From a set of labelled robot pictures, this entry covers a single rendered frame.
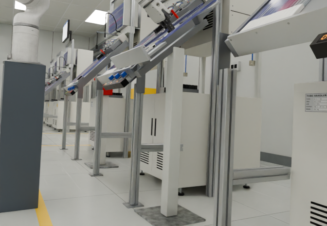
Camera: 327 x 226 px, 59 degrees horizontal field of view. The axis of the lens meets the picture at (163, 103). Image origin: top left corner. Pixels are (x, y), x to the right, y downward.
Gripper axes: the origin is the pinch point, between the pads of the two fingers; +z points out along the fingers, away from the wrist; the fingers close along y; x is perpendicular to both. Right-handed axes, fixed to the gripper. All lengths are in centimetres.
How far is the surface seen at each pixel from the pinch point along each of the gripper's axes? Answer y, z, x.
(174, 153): -6, 41, 45
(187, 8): 23.6, 5.7, -33.4
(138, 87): 16.2, 13.2, 27.1
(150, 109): 60, 44, 16
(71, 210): 23, 30, 94
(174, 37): 19.9, 10.8, -11.1
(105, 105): 124, 35, 22
